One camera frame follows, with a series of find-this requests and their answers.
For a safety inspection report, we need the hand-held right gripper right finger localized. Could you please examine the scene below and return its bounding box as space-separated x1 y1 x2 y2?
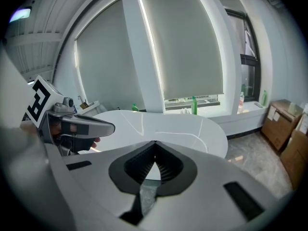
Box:
143 140 294 231

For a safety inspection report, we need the black window frame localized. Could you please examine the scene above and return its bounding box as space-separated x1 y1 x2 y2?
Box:
225 8 262 103

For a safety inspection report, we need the wide grey roller blind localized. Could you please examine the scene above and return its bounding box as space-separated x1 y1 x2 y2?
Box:
75 0 145 111
138 0 225 101

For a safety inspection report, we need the plain cardboard box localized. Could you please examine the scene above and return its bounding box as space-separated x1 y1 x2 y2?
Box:
261 99 304 153

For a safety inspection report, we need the person's left hand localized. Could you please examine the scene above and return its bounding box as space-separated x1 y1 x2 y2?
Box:
50 122 101 154

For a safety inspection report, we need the clear water bottle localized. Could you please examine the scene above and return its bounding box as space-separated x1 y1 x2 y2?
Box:
238 91 245 114

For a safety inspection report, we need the ceiling light panel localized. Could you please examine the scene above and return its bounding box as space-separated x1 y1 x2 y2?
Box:
9 6 32 23

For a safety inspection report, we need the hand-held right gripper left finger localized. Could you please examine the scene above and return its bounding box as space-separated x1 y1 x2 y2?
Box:
60 140 156 231

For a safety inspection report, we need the white sink basin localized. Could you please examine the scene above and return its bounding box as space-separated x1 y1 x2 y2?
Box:
83 100 108 117

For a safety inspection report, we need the white window ledge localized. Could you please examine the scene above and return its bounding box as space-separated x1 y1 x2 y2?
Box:
165 103 268 140

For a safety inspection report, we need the cardboard box with white label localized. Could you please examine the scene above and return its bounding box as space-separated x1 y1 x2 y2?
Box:
280 128 308 190

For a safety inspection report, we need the white carton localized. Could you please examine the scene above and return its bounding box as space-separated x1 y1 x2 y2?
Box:
294 113 308 135

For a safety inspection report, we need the white bathtub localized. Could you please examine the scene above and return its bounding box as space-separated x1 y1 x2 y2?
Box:
78 109 229 181

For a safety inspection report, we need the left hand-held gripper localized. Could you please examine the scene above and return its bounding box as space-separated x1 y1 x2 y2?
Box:
23 75 116 156

